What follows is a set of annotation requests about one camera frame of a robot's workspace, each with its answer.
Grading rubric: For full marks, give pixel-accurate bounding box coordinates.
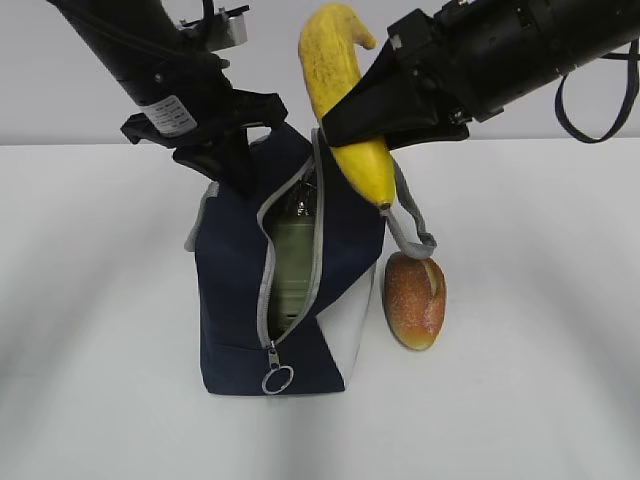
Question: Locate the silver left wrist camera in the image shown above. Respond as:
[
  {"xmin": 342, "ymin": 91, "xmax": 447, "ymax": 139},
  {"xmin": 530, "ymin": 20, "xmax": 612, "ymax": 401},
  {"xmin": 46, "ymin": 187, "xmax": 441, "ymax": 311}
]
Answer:
[{"xmin": 177, "ymin": 4, "xmax": 250, "ymax": 54}]

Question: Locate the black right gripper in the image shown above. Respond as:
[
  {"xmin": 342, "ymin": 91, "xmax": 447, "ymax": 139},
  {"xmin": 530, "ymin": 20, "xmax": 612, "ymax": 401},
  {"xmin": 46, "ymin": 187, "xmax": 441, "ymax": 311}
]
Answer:
[{"xmin": 321, "ymin": 1, "xmax": 510, "ymax": 150}]

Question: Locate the green lidded lunch box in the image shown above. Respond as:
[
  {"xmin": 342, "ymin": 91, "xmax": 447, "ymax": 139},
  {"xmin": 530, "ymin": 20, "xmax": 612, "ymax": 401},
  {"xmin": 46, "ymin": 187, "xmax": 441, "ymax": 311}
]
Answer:
[{"xmin": 266, "ymin": 187, "xmax": 316, "ymax": 337}]

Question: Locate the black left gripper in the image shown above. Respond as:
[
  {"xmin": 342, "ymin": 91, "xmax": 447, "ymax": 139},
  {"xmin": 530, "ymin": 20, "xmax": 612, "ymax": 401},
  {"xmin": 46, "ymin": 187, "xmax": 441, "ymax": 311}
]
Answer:
[{"xmin": 120, "ymin": 54, "xmax": 288, "ymax": 198}]

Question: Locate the brown bread roll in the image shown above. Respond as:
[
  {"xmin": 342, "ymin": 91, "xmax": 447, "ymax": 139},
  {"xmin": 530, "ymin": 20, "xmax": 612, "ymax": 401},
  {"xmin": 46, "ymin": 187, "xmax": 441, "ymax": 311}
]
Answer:
[{"xmin": 382, "ymin": 252, "xmax": 447, "ymax": 351}]

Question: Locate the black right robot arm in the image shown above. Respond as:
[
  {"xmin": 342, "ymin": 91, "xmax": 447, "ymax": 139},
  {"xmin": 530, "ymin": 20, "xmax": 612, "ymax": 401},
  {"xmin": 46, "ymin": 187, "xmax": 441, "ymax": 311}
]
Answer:
[{"xmin": 322, "ymin": 1, "xmax": 639, "ymax": 150}]

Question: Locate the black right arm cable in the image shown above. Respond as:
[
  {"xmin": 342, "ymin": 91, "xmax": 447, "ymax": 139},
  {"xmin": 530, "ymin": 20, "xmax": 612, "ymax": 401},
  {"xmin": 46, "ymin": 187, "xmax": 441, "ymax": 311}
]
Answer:
[{"xmin": 553, "ymin": 39, "xmax": 640, "ymax": 145}]

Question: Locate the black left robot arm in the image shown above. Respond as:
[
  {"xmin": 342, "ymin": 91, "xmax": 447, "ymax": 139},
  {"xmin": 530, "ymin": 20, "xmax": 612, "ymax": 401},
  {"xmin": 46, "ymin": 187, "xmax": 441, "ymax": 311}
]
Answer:
[{"xmin": 54, "ymin": 1, "xmax": 288, "ymax": 197}]

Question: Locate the yellow banana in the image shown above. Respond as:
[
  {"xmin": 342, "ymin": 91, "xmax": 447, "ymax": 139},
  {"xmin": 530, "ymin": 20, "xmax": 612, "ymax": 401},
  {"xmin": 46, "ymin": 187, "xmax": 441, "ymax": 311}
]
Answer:
[{"xmin": 298, "ymin": 2, "xmax": 396, "ymax": 210}]

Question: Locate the navy and white lunch bag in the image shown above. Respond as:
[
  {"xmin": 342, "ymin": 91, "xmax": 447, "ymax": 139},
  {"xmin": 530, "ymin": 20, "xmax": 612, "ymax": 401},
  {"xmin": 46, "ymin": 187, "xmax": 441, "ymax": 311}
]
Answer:
[{"xmin": 186, "ymin": 125, "xmax": 447, "ymax": 396}]

